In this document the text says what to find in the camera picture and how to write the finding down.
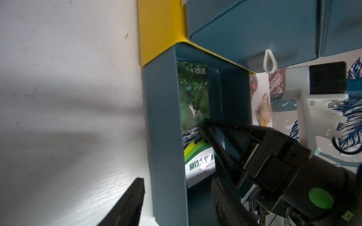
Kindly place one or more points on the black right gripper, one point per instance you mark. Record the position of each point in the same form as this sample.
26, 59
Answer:
285, 171

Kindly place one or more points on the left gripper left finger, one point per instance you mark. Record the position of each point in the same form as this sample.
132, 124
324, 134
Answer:
127, 210

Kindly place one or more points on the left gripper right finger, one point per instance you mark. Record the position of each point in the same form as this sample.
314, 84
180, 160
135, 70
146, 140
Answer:
229, 209

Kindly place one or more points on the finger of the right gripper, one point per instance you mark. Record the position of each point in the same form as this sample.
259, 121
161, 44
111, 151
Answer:
208, 127

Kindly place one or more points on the orange seed bag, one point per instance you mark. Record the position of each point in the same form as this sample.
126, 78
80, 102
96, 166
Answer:
263, 111

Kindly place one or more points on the teal bottom drawer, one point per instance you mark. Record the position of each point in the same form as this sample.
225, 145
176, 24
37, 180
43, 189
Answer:
174, 203

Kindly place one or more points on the green gourd seed bag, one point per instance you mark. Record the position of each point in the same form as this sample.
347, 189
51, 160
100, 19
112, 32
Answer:
199, 158

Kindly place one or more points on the chrysanthemum seed bag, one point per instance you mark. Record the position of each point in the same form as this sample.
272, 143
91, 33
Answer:
253, 84

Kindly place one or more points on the teal drawer cabinet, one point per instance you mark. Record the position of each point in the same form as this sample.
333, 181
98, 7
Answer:
241, 31

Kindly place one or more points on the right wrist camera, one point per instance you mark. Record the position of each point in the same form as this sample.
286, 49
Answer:
315, 88

